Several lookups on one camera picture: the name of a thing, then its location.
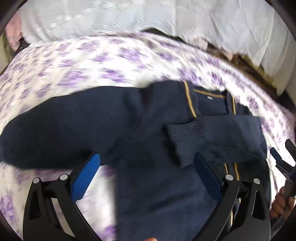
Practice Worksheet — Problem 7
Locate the navy school cardigan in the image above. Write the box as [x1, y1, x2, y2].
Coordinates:
[1, 80, 271, 240]

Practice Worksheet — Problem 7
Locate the person's right hand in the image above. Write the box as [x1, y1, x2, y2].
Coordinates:
[269, 187, 295, 220]

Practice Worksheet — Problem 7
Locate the white lace cover cloth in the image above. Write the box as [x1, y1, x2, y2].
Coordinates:
[20, 0, 295, 93]

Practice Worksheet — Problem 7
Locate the purple floral bed quilt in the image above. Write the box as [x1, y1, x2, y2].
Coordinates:
[1, 33, 295, 240]

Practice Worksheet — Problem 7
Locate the pink floral fabric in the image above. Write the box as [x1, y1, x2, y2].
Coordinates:
[5, 11, 23, 51]

